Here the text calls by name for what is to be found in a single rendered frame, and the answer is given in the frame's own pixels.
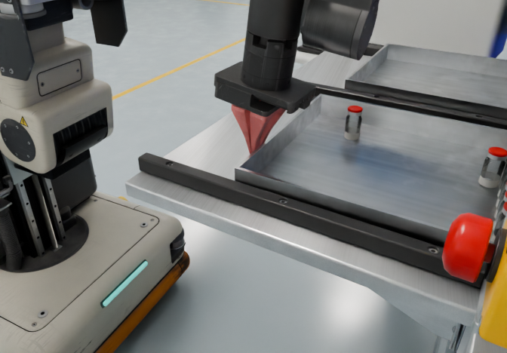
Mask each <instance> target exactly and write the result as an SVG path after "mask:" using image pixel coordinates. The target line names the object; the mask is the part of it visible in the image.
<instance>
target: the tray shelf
mask: <svg viewBox="0 0 507 353"><path fill-rule="evenodd" d="M370 58H371V56H366V55H363V57H362V58H361V59H360V60H354V59H352V58H348V57H344V56H340V55H338V54H333V53H330V52H327V51H324V52H323V53H321V54H319V55H318V56H316V57H315V58H313V59H312V60H310V61H309V62H307V63H306V64H304V65H303V66H301V67H300V68H298V69H297V70H295V71H293V74H292V77H293V78H297V79H299V80H302V81H307V82H311V83H316V84H323V85H327V86H331V87H339V88H343V89H344V88H345V80H346V79H347V78H348V77H349V76H350V75H351V74H352V73H353V72H354V71H355V70H357V69H358V68H359V67H360V66H361V65H363V64H364V63H365V62H366V61H367V60H369V59H370ZM301 110H302V109H301V108H299V109H298V110H297V111H295V112H294V113H293V114H287V110H286V111H285V112H284V114H283V115H282V116H281V117H280V118H279V120H278V121H277V123H276V124H275V125H274V127H273V128H272V129H271V131H270V132H269V135H268V136H267V138H266V141H267V139H268V138H270V137H271V136H272V135H273V134H274V133H275V132H276V131H278V130H279V129H280V128H281V127H283V126H284V125H285V124H286V123H287V122H288V121H289V120H291V119H292V117H294V116H295V115H296V114H297V113H298V112H300V111H301ZM249 155H250V153H249V150H248V147H247V144H246V140H245V138H244V134H243V133H242V131H241V128H240V127H239V125H238V122H237V121H236V119H235V116H234V115H233V113H232V112H231V113H229V114H228V115H227V116H225V117H223V118H221V119H220V120H219V121H217V122H216V123H214V124H212V125H211V126H210V127H208V128H207V129H205V130H203V131H202V132H201V133H199V134H197V135H196V136H194V137H193V138H192V139H190V140H188V141H187V142H185V143H184V144H183V145H181V146H179V147H177V148H176V149H175V150H173V151H172V152H170V153H168V154H167V155H166V156H164V157H163V158H166V159H169V160H172V161H175V162H179V163H181V164H185V165H188V166H190V167H194V168H197V169H200V170H204V171H207V172H209V173H213V174H216V175H218V176H222V177H225V178H228V179H231V180H235V167H236V166H237V165H239V164H240V163H241V162H242V161H243V160H244V159H246V157H247V156H249ZM125 187H126V192H127V195H129V196H131V197H133V198H136V199H139V200H141V201H144V202H146V203H149V204H152V205H154V206H156V207H160V208H162V209H164V210H167V211H170V212H172V213H175V214H177V215H180V216H183V217H185V218H187V219H191V220H193V221H196V222H197V223H201V224H203V225H206V226H209V227H211V228H213V229H216V230H219V231H221V232H225V233H226V234H229V235H232V236H235V237H236V238H240V239H242V240H245V241H248V242H250V243H252V244H255V245H258V246H260V247H263V248H266V249H268V250H271V251H273V252H276V253H279V254H281V255H283V256H287V257H289V258H291V259H295V260H296V261H299V262H302V263H305V264H306V265H309V266H312V267H315V268H317V269H320V270H322V271H325V272H328V273H331V274H332V275H336V276H338V277H340V278H344V279H346V280H348V281H351V282H354V283H356V284H359V285H361V286H364V287H367V288H369V289H371V290H375V291H377V292H379V293H382V294H385V295H387V296H390V297H392V298H395V299H398V300H401V301H402V302H406V303H408V304H411V305H414V306H416V307H418V308H421V309H424V310H426V311H428V312H431V313H434V314H436V315H440V316H441V317H444V318H447V319H450V320H452V321H455V322H457V323H459V324H463V325H465V326H467V327H471V325H472V322H473V320H474V318H475V314H476V311H477V307H478V299H479V295H480V290H481V288H477V287H473V286H472V285H469V284H465V283H463V282H460V281H456V280H454V279H452V278H448V277H445V276H443V275H439V274H437V273H434V272H430V271H428V270H425V269H421V268H420V267H417V266H413V265H411V264H408V263H405V262H402V261H400V260H397V259H393V258H391V257H388V256H384V255H382V254H380V253H376V252H373V251H371V250H367V249H365V248H363V247H359V246H356V245H354V244H350V243H348V242H345V241H341V240H339V239H336V238H332V237H331V236H328V235H324V234H321V233H319V232H315V231H313V230H311V229H307V228H304V227H302V226H298V225H296V224H293V223H289V222H287V221H284V220H282V219H279V218H276V217H273V216H270V215H267V214H264V213H260V212H259V211H256V210H252V209H250V208H247V207H243V206H241V205H239V204H235V203H232V202H230V201H226V200H224V199H222V198H218V197H215V196H212V195H209V194H207V193H204V192H200V191H198V190H195V189H191V188H189V187H187V186H183V185H180V184H178V183H174V182H172V181H170V180H166V179H163V178H161V177H158V176H155V175H152V174H150V173H146V172H143V171H141V172H139V173H138V174H137V175H135V176H133V177H132V178H130V179H129V180H127V181H126V182H125Z"/></svg>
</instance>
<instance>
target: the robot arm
mask: <svg viewBox="0 0 507 353"><path fill-rule="evenodd" d="M378 4H379V0H250V4H249V11H248V18H247V30H246V37H245V43H244V56H243V61H240V62H238V63H236V64H234V65H232V66H230V67H228V68H226V69H223V70H221V71H219V72H217V73H215V74H214V86H215V94H214V96H215V97H216V98H218V99H220V100H223V101H226V102H227V103H231V104H232V108H231V110H232V113H233V115H234V116H235V119H236V121H237V122H238V125H239V127H240V128H241V131H242V133H243V134H244V138H245V140H246V144H247V147H248V150H249V153H250V154H251V153H252V152H253V151H255V150H256V149H258V148H259V147H260V146H261V145H262V144H264V142H265V141H266V138H267V136H268V135H269V132H270V131H271V129H272V128H273V127H274V125H275V124H276V123H277V121H278V120H279V118H280V117H281V116H282V115H283V114H284V112H285V111H286V110H287V114H293V113H294V112H295V111H297V110H298V109H299V108H301V109H306V108H307V107H309V106H310V103H311V99H312V98H313V97H314V95H315V89H316V86H315V85H314V84H311V83H308V82H306V81H302V80H299V79H297V78H293V77H292V74H293V67H294V63H295V58H296V54H297V46H298V45H297V43H298V38H299V37H300V33H301V34H302V41H303V44H304V45H305V46H309V47H311V48H316V49H319V50H322V51H327V52H330V53H333V54H338V55H340V56H344V57H348V58H352V59H354V60H360V59H361V58H362V57H363V55H364V52H365V51H366V49H367V46H368V44H369V41H370V37H371V36H372V33H373V28H374V26H375V22H376V16H377V12H378Z"/></svg>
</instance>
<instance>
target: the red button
mask: <svg viewBox="0 0 507 353"><path fill-rule="evenodd" d="M492 228H493V220H492V219H490V218H486V217H484V216H479V215H476V214H473V213H463V214H460V215H459V216H458V217H457V218H456V219H455V220H454V221H453V222H452V223H451V226H450V229H449V232H448V234H447V237H446V240H445V243H444V249H443V253H442V260H443V264H444V269H445V270H446V271H447V272H448V273H449V274H450V275H452V276H454V277H457V278H461V279H463V280H465V281H469V282H472V283H474V282H476V281H477V279H478V276H479V273H480V271H481V267H482V265H483V262H486V263H489V264H490V262H491V260H492V257H493V252H494V250H495V244H491V243H489V241H490V236H491V232H492Z"/></svg>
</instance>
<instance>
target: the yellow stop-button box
mask: <svg viewBox="0 0 507 353"><path fill-rule="evenodd" d="M493 243H494V244H495V250H494V252H493V257H492V260H491V262H490V264H489V263H488V264H487V269H486V273H485V279H486V281H487V286H486V290H485V295H484V304H483V308H482V313H481V317H480V320H479V323H478V327H479V334H480V337H481V338H482V339H484V340H486V341H488V342H491V343H493V344H495V345H498V346H501V347H503V348H506V349H507V218H506V221H505V224H504V226H503V228H501V229H499V231H498V232H497V235H496V238H495V241H494V242H493Z"/></svg>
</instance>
